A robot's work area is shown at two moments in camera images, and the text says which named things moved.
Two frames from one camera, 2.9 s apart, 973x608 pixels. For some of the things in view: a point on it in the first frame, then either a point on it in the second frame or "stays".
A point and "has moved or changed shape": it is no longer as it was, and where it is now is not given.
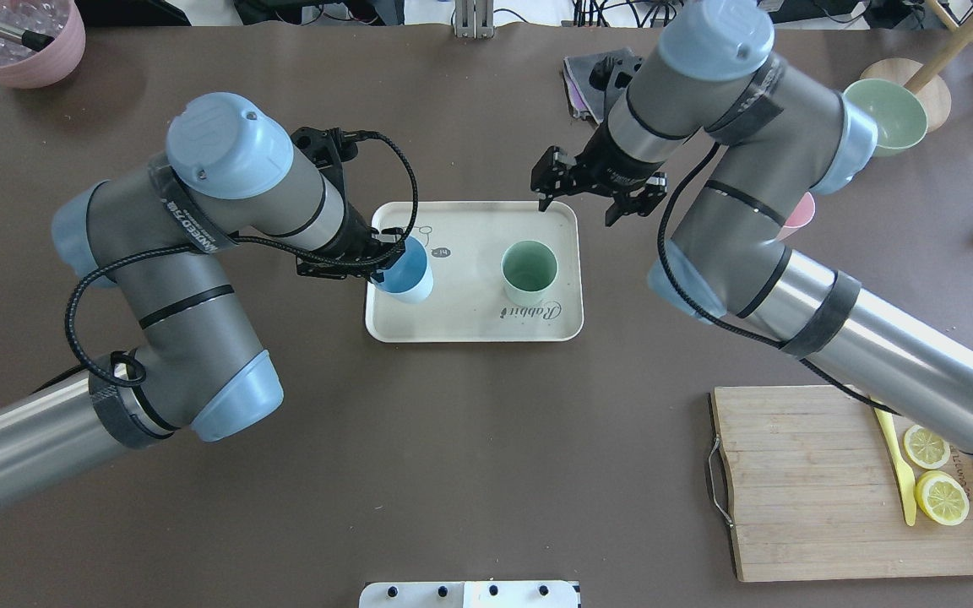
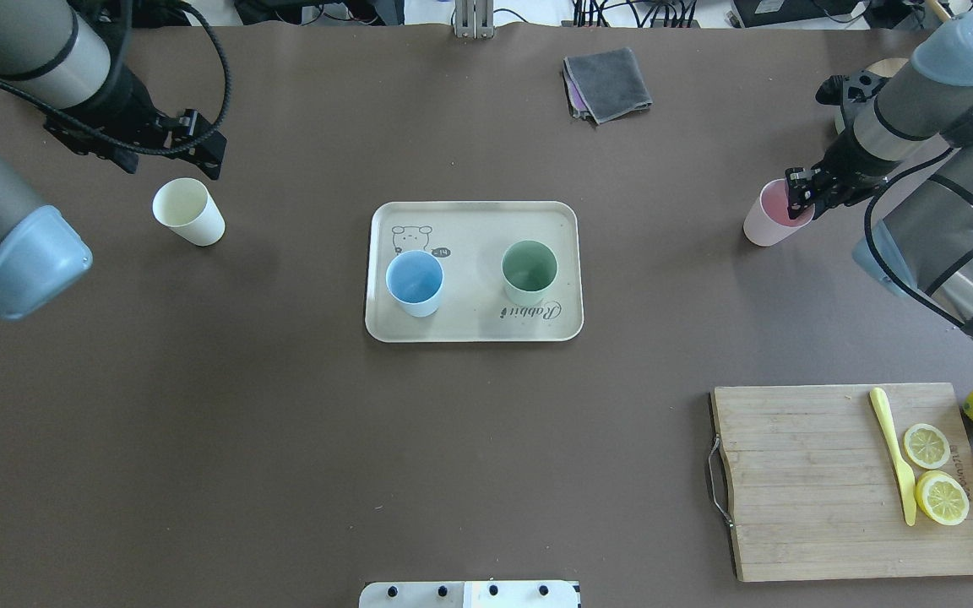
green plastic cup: x=528 y=268 stays
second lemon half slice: x=942 y=498 stays
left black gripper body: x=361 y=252 to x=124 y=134
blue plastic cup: x=410 y=279 has moved or changed shape
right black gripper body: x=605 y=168 to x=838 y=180
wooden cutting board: x=816 y=492 stays
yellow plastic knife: x=906 y=475 stays
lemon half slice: x=926 y=447 stays
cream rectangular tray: x=467 y=242 stays
